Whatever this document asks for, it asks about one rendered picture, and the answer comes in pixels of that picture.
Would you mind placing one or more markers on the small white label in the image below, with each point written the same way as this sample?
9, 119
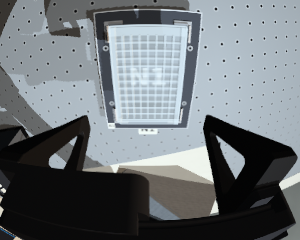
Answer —
147, 131

